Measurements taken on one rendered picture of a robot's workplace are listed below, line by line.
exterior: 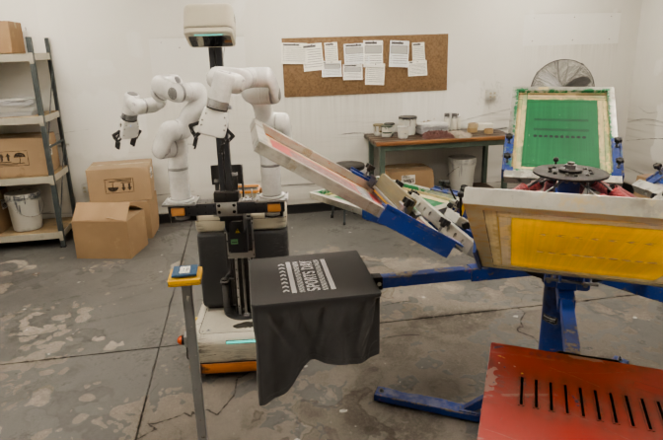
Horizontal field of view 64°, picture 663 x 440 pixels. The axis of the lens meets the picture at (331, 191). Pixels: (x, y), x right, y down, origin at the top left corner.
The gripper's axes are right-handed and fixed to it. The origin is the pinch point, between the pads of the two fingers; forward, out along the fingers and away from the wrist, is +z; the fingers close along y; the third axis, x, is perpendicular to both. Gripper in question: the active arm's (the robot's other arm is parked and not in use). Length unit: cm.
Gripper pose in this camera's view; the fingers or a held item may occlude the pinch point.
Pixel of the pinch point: (207, 148)
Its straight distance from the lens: 201.6
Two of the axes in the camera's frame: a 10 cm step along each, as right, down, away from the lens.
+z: -2.7, 9.4, 2.1
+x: 1.7, 2.6, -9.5
